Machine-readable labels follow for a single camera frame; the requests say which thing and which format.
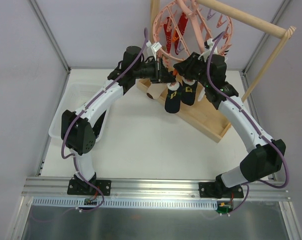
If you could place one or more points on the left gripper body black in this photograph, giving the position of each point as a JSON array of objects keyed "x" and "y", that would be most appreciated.
[{"x": 161, "y": 73}]

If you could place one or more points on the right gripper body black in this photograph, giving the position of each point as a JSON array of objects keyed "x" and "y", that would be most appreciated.
[{"x": 190, "y": 69}]

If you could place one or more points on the santa pattern sock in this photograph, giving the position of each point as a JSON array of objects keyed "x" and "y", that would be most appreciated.
[{"x": 188, "y": 94}]

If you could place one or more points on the navy green striped sock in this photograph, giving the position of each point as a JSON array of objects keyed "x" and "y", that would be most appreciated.
[{"x": 173, "y": 97}]

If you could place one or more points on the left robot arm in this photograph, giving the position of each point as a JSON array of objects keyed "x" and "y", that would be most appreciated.
[{"x": 81, "y": 128}]

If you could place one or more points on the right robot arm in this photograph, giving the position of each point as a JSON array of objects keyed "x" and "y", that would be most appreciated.
[{"x": 265, "y": 154}]

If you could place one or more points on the pink round clip hanger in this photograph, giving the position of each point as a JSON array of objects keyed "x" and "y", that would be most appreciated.
[{"x": 198, "y": 29}]

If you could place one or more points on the cream sock brown toe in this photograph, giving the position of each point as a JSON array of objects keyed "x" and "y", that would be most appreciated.
[{"x": 155, "y": 90}]

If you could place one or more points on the white sock black stripes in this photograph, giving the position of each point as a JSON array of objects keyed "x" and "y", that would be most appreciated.
[{"x": 201, "y": 94}]

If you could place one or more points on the purple clothes peg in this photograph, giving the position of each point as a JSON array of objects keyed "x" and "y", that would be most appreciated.
[{"x": 210, "y": 14}]

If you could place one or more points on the green circuit board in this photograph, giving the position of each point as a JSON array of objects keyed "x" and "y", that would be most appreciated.
[{"x": 224, "y": 208}]

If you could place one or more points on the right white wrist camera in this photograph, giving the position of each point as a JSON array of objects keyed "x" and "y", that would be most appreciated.
[{"x": 209, "y": 48}]

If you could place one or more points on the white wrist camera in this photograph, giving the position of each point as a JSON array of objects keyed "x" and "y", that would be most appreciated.
[
  {"x": 209, "y": 48},
  {"x": 152, "y": 48}
]

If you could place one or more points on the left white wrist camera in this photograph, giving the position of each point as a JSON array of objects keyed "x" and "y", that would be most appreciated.
[{"x": 152, "y": 48}]

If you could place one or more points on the wooden hanging frame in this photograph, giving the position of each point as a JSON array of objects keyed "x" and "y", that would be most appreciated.
[{"x": 269, "y": 29}]

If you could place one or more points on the aluminium mounting rail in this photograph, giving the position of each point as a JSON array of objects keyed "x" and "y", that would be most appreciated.
[{"x": 124, "y": 193}]

